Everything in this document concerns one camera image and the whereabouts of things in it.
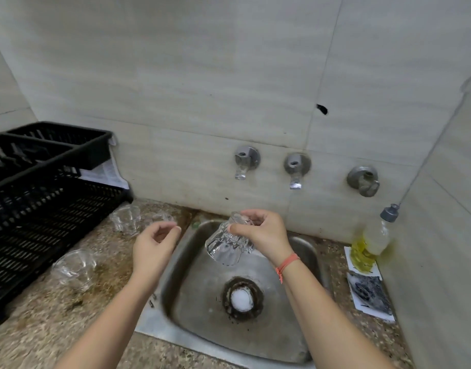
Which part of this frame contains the stainless steel sink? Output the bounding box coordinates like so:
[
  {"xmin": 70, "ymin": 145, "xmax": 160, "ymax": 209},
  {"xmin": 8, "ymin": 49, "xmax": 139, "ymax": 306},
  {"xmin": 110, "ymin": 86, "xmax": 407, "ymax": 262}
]
[{"xmin": 135, "ymin": 219, "xmax": 334, "ymax": 369}]

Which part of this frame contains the white drip tray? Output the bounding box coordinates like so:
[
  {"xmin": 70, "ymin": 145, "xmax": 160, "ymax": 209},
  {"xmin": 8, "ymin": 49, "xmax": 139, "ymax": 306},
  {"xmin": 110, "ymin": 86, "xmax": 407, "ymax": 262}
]
[{"xmin": 79, "ymin": 140, "xmax": 130, "ymax": 190}]

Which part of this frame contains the person's left forearm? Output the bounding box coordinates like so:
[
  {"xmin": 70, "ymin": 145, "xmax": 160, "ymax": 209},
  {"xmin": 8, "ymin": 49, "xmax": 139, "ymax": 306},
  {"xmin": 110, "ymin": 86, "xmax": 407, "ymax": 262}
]
[{"xmin": 52, "ymin": 272, "xmax": 159, "ymax": 369}]

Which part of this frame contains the person's left hand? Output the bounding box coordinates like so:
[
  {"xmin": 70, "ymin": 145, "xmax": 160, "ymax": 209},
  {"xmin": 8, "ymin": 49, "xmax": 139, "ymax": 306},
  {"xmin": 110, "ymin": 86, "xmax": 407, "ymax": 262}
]
[{"xmin": 132, "ymin": 221, "xmax": 182, "ymax": 295}]

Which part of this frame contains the chrome wall tap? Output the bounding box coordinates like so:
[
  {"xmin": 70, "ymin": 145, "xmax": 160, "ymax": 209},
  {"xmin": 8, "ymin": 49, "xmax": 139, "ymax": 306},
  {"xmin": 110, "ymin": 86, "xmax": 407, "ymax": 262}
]
[
  {"xmin": 284, "ymin": 152, "xmax": 312, "ymax": 190},
  {"xmin": 234, "ymin": 146, "xmax": 262, "ymax": 181}
]

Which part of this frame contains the orange wrist thread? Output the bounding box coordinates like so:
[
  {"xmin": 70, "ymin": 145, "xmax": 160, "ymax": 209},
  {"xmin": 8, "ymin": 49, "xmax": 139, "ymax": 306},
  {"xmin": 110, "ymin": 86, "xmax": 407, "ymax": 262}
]
[{"xmin": 275, "ymin": 253, "xmax": 300, "ymax": 285}]

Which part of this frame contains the black dish rack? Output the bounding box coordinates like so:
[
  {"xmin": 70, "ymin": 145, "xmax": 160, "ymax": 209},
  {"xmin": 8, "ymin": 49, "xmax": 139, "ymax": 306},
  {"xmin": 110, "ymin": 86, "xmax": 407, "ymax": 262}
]
[{"xmin": 0, "ymin": 121, "xmax": 134, "ymax": 331}]

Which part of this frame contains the dark speckled sponge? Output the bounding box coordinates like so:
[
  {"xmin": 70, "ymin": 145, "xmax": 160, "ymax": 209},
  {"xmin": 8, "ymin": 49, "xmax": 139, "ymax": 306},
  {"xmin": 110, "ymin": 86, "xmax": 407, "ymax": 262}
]
[{"xmin": 347, "ymin": 272, "xmax": 394, "ymax": 318}]

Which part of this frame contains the grey wall valve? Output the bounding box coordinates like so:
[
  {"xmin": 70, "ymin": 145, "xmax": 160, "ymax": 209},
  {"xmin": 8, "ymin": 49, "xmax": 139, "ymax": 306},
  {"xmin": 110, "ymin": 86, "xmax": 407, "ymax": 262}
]
[{"xmin": 346, "ymin": 165, "xmax": 380, "ymax": 198}]

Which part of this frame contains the person's right forearm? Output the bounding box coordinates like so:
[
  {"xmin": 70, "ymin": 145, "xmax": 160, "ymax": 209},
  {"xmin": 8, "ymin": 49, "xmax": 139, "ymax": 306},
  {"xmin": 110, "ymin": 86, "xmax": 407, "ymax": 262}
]
[{"xmin": 277, "ymin": 259, "xmax": 397, "ymax": 369}]

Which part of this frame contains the person's right hand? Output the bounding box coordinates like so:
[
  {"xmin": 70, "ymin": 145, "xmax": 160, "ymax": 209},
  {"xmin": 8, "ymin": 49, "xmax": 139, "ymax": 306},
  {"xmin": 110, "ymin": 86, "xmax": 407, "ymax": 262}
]
[{"xmin": 227, "ymin": 209, "xmax": 297, "ymax": 268}]

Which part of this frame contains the metal sink drain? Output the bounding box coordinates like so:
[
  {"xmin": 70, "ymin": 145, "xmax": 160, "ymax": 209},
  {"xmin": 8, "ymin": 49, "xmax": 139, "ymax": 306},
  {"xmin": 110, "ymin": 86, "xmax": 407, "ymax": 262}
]
[{"xmin": 222, "ymin": 277, "xmax": 265, "ymax": 321}]

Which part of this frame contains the yellow dish soap bottle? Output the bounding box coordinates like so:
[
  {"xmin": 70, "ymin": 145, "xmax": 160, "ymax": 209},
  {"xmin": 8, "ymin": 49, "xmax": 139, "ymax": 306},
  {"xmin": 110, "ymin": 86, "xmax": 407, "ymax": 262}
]
[{"xmin": 350, "ymin": 203, "xmax": 402, "ymax": 273}]

